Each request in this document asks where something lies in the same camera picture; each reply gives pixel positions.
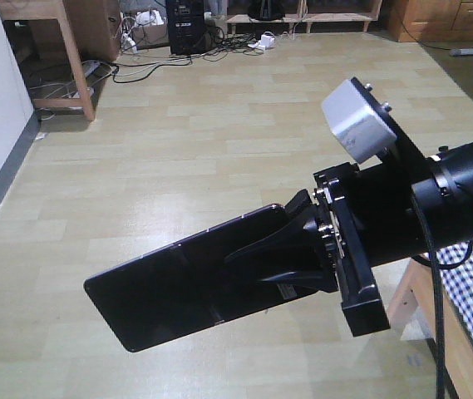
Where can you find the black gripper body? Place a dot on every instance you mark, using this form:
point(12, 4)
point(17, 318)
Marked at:
point(377, 225)

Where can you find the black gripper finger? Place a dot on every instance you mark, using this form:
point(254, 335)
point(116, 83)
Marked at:
point(300, 202)
point(294, 254)

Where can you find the black smartphone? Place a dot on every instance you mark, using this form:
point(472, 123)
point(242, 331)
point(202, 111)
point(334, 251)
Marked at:
point(185, 287)

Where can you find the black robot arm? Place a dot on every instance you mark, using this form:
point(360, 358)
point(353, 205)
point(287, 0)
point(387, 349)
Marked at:
point(441, 196)

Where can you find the wooden desk shelf unit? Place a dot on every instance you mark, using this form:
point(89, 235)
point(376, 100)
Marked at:
point(72, 30)

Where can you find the white power strip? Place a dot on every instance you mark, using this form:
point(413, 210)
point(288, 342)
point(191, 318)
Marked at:
point(265, 42)

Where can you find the wooden wardrobe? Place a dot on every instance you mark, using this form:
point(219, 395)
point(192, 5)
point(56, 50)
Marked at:
point(431, 21)

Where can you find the black computer tower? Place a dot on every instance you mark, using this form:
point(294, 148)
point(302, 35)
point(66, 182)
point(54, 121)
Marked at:
point(187, 31)

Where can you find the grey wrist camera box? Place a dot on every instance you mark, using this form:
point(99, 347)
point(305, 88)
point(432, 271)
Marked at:
point(352, 115)

